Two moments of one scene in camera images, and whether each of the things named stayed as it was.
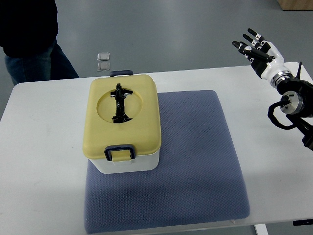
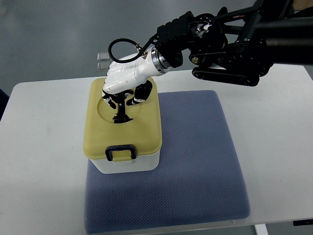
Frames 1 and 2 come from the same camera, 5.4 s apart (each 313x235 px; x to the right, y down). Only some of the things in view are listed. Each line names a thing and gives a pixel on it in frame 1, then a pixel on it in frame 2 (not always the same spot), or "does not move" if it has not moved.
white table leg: (261, 229) does not move
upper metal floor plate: (103, 56) does not move
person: (28, 32) to (4, 99)
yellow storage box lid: (122, 109) does not move
